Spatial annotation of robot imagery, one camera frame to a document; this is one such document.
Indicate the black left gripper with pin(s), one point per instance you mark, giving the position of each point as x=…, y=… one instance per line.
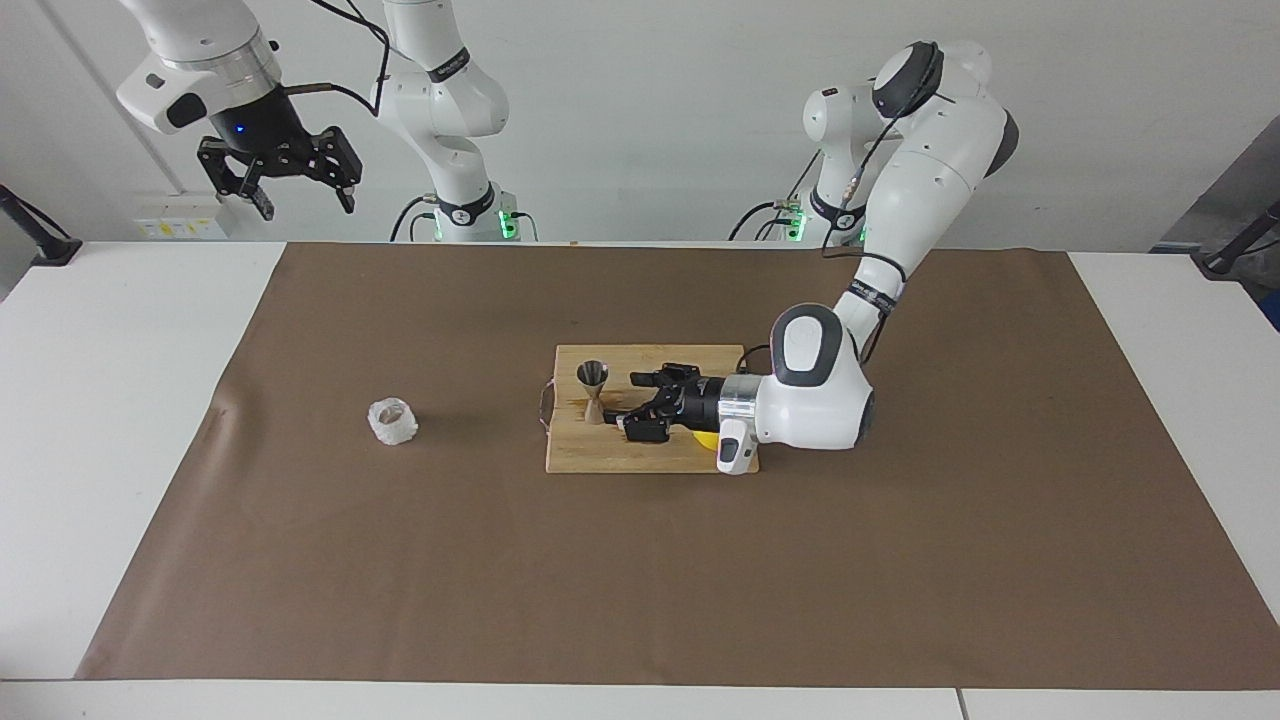
x=700, y=403

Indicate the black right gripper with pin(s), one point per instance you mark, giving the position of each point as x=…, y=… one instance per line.
x=260, y=130

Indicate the steel double jigger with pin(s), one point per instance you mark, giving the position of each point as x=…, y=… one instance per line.
x=592, y=375

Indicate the clear crinkled glass cup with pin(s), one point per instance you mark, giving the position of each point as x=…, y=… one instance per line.
x=392, y=425

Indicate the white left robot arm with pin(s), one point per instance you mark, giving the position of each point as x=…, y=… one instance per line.
x=930, y=170

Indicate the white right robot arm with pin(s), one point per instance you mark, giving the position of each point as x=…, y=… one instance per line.
x=450, y=100

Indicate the yellow lemon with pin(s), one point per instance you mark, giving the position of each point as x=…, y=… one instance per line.
x=706, y=440

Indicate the wooden cutting board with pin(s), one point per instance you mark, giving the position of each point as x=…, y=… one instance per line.
x=600, y=455

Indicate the black clamp stand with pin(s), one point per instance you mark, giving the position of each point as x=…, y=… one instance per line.
x=1222, y=262
x=55, y=250

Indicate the brown paper table mat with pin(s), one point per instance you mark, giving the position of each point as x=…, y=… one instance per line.
x=400, y=580

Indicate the white wall outlet box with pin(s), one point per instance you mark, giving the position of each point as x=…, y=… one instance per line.
x=180, y=215

